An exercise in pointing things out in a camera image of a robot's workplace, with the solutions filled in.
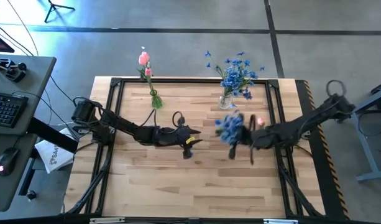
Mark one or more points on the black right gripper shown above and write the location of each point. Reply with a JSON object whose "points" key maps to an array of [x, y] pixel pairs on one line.
{"points": [[258, 137]]}

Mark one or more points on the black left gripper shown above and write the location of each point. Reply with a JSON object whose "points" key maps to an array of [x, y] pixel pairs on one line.
{"points": [[171, 137]]}

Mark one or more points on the clear glass vase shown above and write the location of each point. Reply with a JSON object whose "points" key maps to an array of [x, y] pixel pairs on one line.
{"points": [[225, 102]]}

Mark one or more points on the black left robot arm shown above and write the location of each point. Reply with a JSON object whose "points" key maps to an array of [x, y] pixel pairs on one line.
{"points": [[122, 124]]}

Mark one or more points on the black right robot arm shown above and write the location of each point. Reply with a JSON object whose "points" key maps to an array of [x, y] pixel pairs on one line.
{"points": [[302, 127]]}

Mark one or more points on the green glass vase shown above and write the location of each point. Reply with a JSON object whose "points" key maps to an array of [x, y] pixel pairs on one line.
{"points": [[157, 102]]}

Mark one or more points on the loose blue flower blossom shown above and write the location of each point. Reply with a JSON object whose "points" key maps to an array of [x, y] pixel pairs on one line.
{"points": [[233, 106]]}

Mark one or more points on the black hazard-striped floor strip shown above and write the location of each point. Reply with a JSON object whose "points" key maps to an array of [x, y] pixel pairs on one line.
{"points": [[324, 174]]}

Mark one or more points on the white paper bag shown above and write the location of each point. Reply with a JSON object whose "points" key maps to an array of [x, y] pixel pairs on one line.
{"points": [[55, 158]]}

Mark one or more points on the black desk foot bar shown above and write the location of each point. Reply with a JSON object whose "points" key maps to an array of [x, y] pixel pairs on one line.
{"points": [[50, 133]]}

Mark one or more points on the grey side desk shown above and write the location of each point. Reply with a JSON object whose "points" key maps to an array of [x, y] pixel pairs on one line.
{"points": [[34, 77]]}

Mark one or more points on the dark blue desk leg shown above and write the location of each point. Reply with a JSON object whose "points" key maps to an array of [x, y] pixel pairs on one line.
{"points": [[27, 177]]}

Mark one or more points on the black caster knob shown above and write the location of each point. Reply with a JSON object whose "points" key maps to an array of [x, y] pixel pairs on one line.
{"points": [[31, 195]]}

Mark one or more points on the black computer mouse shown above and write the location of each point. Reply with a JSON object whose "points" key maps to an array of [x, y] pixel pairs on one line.
{"points": [[7, 160]]}

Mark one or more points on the black keyboard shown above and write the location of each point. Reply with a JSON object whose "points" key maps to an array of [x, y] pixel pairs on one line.
{"points": [[7, 109]]}

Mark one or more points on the black tripod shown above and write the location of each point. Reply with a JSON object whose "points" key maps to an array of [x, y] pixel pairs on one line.
{"points": [[53, 7]]}

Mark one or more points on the black clamp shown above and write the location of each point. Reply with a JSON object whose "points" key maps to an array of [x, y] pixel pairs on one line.
{"points": [[11, 71]]}

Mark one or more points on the black monitor corner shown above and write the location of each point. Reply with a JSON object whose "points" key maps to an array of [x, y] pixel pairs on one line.
{"points": [[0, 45]]}

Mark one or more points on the black aluminium table frame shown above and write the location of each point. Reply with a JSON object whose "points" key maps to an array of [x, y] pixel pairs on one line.
{"points": [[193, 81]]}

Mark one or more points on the silver hinge bracket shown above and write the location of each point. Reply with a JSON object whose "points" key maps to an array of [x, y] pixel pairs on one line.
{"points": [[106, 220], [280, 221]]}

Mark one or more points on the blue-grey metal table frame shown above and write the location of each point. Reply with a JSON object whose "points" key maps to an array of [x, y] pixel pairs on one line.
{"points": [[365, 146]]}

